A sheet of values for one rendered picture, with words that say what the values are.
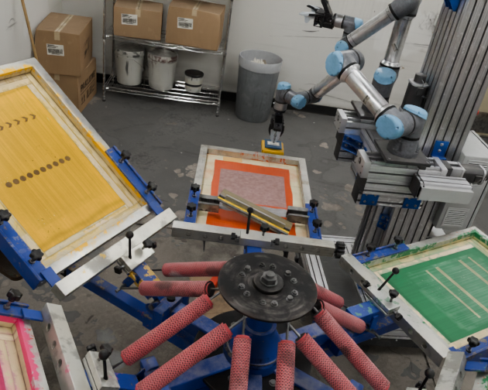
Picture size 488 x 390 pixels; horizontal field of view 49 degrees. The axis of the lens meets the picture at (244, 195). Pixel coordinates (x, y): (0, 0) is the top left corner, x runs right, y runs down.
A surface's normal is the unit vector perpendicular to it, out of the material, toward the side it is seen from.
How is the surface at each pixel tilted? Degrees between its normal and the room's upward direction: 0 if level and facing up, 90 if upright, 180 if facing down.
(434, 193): 90
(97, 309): 0
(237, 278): 0
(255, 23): 90
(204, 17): 88
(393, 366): 0
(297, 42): 90
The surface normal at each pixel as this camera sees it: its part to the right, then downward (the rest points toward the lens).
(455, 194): 0.07, 0.55
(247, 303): 0.15, -0.84
